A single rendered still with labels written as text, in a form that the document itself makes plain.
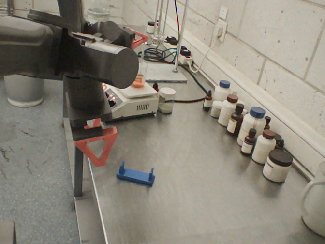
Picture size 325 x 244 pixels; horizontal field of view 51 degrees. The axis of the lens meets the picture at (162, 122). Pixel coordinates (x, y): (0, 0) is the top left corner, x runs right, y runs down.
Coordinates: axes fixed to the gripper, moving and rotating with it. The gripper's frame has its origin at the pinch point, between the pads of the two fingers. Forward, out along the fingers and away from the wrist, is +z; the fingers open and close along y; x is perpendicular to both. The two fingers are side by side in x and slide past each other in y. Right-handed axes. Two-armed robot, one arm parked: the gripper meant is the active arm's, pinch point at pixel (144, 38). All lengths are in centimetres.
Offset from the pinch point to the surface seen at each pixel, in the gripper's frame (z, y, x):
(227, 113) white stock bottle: 22.8, -23.9, 20.3
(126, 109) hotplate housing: -8.8, -7.4, 21.9
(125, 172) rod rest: -23.6, -34.1, 25.1
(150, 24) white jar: 62, 88, 19
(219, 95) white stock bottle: 28.3, -13.2, 19.1
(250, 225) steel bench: -6, -63, 26
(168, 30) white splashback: 66, 74, 19
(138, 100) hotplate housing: -4.5, -7.4, 19.3
